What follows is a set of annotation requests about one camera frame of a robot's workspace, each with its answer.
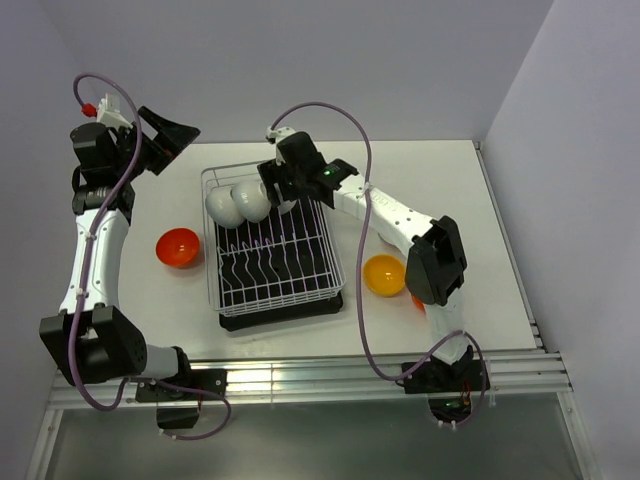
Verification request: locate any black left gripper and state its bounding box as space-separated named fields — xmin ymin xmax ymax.
xmin=112 ymin=107 xmax=199 ymax=181

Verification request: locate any white ribbed ceramic bowl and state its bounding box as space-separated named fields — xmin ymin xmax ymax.
xmin=232 ymin=180 xmax=272 ymax=223

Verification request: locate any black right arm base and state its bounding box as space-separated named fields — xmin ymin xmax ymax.
xmin=395 ymin=358 xmax=491 ymax=431

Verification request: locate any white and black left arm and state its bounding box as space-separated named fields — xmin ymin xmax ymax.
xmin=39 ymin=107 xmax=200 ymax=399

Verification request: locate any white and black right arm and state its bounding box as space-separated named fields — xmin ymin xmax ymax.
xmin=258 ymin=127 xmax=473 ymax=390

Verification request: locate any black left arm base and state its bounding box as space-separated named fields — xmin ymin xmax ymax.
xmin=135 ymin=369 xmax=232 ymax=436

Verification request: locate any orange plastic bowl left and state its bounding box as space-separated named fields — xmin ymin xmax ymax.
xmin=155 ymin=228 xmax=200 ymax=268

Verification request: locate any orange plastic bowl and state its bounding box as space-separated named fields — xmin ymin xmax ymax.
xmin=155 ymin=228 xmax=200 ymax=268
xmin=411 ymin=295 xmax=425 ymax=312

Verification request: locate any yellow plastic bowl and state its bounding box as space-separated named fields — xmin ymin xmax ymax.
xmin=362 ymin=254 xmax=405 ymax=297

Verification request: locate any black drip tray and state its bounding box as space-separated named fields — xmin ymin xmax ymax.
xmin=213 ymin=180 xmax=346 ymax=333

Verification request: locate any orange plastic bowl right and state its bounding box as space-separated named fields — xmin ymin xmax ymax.
xmin=411 ymin=295 xmax=425 ymax=312

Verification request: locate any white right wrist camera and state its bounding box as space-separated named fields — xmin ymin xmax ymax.
xmin=265 ymin=126 xmax=296 ymax=145

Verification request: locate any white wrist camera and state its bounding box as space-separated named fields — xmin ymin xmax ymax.
xmin=81 ymin=93 xmax=132 ymax=130
xmin=265 ymin=126 xmax=296 ymax=145

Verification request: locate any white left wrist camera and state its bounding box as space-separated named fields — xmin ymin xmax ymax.
xmin=81 ymin=93 xmax=132 ymax=130

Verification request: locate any white wire dish rack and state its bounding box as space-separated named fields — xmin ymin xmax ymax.
xmin=200 ymin=153 xmax=348 ymax=319

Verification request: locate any aluminium frame rail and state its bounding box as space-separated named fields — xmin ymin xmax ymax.
xmin=47 ymin=351 xmax=574 ymax=410

